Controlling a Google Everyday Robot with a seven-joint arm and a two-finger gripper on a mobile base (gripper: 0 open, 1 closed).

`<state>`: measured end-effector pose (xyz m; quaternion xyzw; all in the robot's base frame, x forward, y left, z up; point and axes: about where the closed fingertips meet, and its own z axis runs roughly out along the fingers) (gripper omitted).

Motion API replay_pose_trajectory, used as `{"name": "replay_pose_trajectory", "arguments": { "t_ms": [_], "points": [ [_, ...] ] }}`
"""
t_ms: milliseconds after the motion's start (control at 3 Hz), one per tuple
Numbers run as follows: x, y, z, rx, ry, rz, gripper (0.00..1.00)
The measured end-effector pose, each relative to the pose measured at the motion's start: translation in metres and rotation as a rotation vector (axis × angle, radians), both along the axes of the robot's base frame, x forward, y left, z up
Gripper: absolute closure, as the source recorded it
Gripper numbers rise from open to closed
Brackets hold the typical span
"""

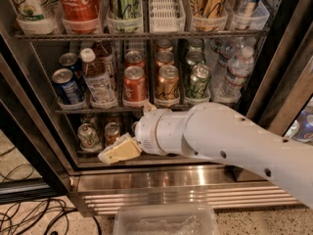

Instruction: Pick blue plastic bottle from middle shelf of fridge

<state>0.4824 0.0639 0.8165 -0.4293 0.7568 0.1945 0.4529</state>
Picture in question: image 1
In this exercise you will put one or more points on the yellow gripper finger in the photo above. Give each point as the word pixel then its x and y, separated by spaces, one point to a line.
pixel 123 149
pixel 148 107

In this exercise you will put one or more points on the brown drink plastic bottle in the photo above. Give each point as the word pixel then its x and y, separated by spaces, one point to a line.
pixel 96 77

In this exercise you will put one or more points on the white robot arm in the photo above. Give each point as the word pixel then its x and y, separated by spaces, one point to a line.
pixel 214 132

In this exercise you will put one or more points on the brown bottle behind front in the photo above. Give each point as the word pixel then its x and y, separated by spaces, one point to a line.
pixel 105 54

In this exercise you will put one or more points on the stainless steel fridge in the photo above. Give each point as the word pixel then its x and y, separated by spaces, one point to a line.
pixel 44 129

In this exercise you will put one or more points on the rear clear water bottle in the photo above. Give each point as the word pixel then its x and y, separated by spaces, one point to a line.
pixel 226 48

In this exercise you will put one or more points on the clear water bottle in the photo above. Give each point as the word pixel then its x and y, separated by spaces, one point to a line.
pixel 239 69
pixel 226 48

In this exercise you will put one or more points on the front clear water bottle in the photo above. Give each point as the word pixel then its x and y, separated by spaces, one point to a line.
pixel 239 69

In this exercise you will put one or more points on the orange top shelf can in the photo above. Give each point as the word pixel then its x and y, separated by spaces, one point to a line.
pixel 207 13

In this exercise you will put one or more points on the orange bottom front can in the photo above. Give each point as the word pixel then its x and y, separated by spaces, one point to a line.
pixel 112 133

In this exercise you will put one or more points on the red front cola can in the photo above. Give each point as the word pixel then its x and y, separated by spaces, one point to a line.
pixel 135 84

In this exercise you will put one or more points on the orange front drink can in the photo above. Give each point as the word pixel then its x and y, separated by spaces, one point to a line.
pixel 167 83

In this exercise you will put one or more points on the orange drink can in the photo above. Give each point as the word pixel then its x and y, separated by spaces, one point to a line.
pixel 167 83
pixel 163 58
pixel 164 45

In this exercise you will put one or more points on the orange middle drink can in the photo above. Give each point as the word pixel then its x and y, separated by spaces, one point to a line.
pixel 163 58

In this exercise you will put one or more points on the red rear cola can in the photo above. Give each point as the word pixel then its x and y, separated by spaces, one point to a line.
pixel 135 58

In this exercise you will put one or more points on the green front drink can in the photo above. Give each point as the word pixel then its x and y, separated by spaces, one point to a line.
pixel 197 82

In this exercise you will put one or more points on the green drink can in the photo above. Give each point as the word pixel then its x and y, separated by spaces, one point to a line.
pixel 197 82
pixel 195 44
pixel 192 58

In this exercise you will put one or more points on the orange rear drink can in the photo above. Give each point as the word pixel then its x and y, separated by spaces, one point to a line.
pixel 164 45

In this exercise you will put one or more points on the green middle drink can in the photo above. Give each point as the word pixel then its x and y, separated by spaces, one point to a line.
pixel 192 58

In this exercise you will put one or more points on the clear plastic bin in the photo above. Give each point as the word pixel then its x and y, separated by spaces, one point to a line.
pixel 172 219

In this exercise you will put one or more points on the green rear drink can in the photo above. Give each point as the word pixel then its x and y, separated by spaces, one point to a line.
pixel 195 44

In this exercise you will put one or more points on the blue front soda can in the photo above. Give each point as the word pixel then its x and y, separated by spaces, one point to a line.
pixel 66 87

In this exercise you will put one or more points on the blue soda can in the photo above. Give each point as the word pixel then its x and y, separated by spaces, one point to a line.
pixel 66 87
pixel 71 61

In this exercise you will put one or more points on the blue rear soda can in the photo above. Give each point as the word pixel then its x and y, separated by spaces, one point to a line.
pixel 71 61

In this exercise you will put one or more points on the empty white plastic tray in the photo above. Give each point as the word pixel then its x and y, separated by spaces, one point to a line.
pixel 166 16

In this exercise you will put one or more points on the red coca cola can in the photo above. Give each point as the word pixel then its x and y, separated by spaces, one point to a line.
pixel 80 12

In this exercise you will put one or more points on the silver blue top can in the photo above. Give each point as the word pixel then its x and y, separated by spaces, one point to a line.
pixel 243 11

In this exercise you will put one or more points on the white 7up can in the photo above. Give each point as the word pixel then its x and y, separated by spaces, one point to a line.
pixel 34 10

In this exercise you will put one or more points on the purple can behind glass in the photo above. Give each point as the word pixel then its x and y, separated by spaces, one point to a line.
pixel 305 131

